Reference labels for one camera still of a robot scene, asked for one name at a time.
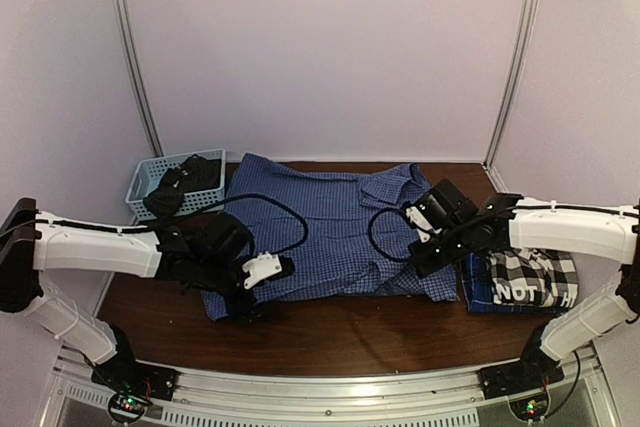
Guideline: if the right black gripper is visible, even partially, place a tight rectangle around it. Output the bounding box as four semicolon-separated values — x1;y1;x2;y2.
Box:
408;225;473;278

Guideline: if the blue small-check shirt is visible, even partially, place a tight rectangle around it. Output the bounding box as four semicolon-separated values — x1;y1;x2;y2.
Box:
225;154;458;303

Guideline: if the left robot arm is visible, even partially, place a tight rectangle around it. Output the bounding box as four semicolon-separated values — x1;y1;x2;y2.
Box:
1;198;285;391

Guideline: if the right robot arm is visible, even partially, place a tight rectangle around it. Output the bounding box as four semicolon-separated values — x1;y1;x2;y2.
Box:
401;180;639;389

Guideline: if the blue plaid folded shirt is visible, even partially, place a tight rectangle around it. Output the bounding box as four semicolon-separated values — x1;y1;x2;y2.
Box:
461;254;566;316

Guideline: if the black white plaid shirt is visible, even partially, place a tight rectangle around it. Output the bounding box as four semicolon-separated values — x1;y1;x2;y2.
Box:
488;249;579;309

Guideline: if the black garment in basket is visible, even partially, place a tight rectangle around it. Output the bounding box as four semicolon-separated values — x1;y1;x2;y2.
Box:
142;154;222;219

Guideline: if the light blue plastic basket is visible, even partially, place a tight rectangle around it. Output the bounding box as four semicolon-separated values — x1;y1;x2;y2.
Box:
125;149;226;223

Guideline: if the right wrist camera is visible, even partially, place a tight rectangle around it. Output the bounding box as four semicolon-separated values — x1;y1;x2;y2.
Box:
404;206;435;243

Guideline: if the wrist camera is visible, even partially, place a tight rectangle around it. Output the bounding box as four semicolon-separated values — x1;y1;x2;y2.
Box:
242;252;295;290
404;206;435;243

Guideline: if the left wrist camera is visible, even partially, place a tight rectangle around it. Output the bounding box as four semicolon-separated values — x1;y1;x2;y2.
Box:
242;252;295;290

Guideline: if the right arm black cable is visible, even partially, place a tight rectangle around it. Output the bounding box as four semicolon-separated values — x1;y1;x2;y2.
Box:
368;206;416;263

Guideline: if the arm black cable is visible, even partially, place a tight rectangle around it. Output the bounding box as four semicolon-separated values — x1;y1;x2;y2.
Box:
0;192;309;258
368;206;416;263

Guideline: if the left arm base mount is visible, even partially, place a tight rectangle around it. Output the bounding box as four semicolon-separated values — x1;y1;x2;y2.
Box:
83;344;178;426

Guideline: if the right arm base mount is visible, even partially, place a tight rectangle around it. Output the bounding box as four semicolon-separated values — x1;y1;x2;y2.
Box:
478;337;565;423

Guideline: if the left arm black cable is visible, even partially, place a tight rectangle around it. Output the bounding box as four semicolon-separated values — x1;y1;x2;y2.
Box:
0;192;309;258

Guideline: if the front aluminium rail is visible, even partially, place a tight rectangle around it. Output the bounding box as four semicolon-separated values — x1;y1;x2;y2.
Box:
39;341;621;427

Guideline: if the right aluminium frame post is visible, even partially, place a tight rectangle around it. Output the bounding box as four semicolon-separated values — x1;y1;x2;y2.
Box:
483;0;540;172

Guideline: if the aluminium frame post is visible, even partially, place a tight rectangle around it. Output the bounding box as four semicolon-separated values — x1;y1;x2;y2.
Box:
113;0;164;157
483;0;540;172

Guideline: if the left aluminium frame post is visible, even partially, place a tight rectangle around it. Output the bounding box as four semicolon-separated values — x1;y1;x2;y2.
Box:
113;0;164;157

